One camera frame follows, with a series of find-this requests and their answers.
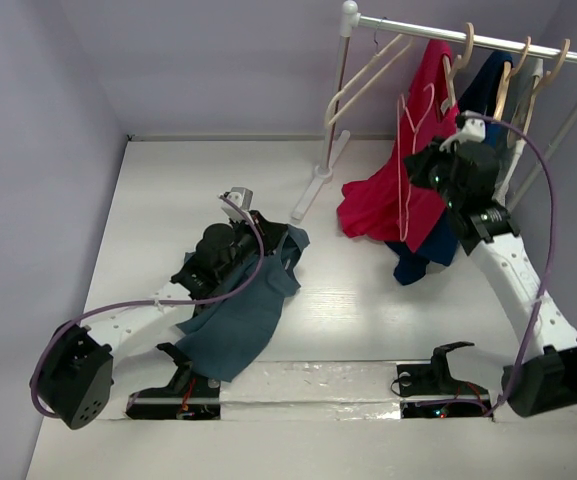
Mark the wooden hanger with navy shirt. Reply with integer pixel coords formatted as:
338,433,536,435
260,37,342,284
493,36,532,120

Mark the pink wire hanger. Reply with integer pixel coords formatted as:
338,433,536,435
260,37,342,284
395,83,435,243

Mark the white clothes rack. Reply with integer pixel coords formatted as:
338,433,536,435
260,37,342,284
287,0,577,282

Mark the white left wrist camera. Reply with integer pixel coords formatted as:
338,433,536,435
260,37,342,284
221,187,253,222

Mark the magenta red t-shirt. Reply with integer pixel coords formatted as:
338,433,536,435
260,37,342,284
337,40,458,251

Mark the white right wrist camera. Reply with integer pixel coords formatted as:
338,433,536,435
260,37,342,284
439,111,486,153

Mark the cream plastic hanger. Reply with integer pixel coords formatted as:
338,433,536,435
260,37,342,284
324,34,414,127

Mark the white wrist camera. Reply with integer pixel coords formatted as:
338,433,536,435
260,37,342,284
221,187,253,222
439,111,486,153

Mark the teal blue t-shirt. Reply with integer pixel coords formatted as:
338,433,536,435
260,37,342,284
175,225,310,382

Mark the wooden hanger with grey shirt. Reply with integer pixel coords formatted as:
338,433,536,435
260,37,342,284
510,38,571,135

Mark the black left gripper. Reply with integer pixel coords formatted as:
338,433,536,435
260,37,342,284
217,211,286,282

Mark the pale grey-green t-shirt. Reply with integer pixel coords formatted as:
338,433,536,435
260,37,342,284
494,57,535,206

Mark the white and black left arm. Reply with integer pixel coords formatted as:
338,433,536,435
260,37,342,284
29,208,289,430

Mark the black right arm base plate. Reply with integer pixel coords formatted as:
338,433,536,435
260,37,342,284
390,341,492,420

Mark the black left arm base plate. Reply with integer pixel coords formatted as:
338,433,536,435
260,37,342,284
125,367,221,421

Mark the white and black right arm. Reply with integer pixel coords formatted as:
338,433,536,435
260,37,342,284
404,139,577,417

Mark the navy blue t-shirt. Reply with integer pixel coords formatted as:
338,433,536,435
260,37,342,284
386,51,513,286

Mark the wooden hanger with red shirt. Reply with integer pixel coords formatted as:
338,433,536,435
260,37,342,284
440,22,475,115

